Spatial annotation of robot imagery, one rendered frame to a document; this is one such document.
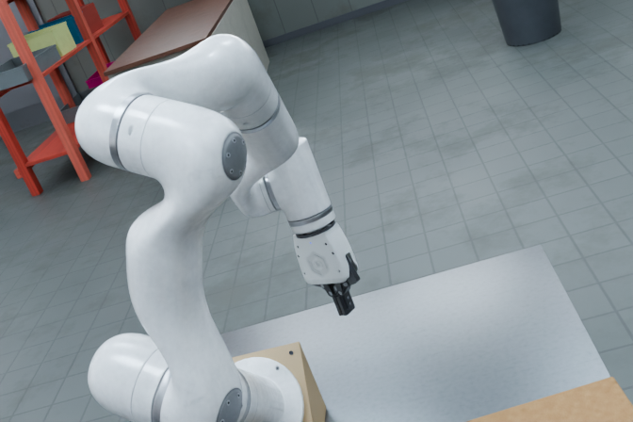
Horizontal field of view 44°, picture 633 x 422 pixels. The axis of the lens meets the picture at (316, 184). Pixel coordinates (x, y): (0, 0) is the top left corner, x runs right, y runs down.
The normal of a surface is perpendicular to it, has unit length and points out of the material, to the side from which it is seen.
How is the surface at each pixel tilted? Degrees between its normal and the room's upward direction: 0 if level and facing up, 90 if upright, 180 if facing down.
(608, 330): 0
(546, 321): 0
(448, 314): 0
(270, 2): 90
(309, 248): 82
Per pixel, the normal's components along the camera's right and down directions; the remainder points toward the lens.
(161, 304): 0.07, 0.38
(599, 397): -0.32, -0.88
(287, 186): -0.18, 0.28
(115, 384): -0.37, -0.09
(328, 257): -0.51, 0.36
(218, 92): 0.35, 0.63
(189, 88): 0.15, 0.59
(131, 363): -0.15, -0.63
